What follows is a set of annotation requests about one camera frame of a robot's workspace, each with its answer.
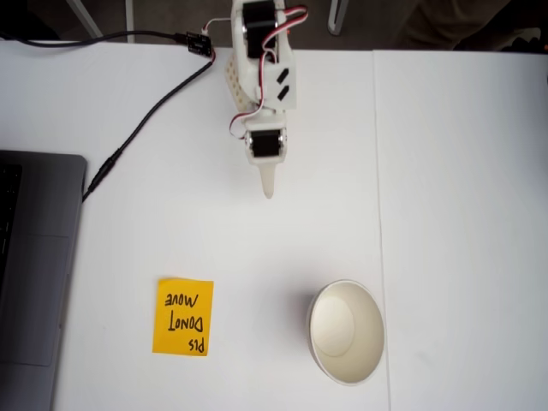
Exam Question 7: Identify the brown paper cup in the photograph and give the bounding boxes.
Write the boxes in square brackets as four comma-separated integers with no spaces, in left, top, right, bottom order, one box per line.
[307,279,385,386]

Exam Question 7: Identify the black controller board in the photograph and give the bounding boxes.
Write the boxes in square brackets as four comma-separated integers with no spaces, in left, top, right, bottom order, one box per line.
[183,31,214,56]

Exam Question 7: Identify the grey chair leg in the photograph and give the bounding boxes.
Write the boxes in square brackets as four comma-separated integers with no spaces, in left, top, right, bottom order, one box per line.
[327,0,350,37]

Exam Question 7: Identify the yellow handwritten sticky note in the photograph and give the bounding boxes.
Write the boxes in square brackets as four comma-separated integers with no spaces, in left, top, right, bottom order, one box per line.
[152,277,214,356]

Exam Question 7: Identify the grey metal table leg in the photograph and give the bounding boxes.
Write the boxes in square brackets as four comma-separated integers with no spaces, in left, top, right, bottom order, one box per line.
[63,0,104,40]
[125,0,136,44]

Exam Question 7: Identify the person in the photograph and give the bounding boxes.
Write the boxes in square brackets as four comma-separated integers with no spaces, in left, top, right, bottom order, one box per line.
[402,0,545,51]

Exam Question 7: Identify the dark grey laptop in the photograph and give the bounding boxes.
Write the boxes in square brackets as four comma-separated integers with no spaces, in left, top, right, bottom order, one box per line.
[0,149,88,411]

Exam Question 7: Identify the red white black servo cable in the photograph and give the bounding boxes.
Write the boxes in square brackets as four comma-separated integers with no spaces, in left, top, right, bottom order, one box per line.
[229,49,275,140]
[259,4,310,57]

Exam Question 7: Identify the thin white cable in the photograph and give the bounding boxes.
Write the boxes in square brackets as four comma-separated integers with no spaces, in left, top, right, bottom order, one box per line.
[200,17,235,38]

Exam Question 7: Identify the black power cable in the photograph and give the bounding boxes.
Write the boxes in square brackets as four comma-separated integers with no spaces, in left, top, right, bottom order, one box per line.
[80,59,217,203]

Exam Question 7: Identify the black USB cable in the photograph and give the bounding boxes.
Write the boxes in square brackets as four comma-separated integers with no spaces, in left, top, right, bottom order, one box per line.
[0,28,189,49]

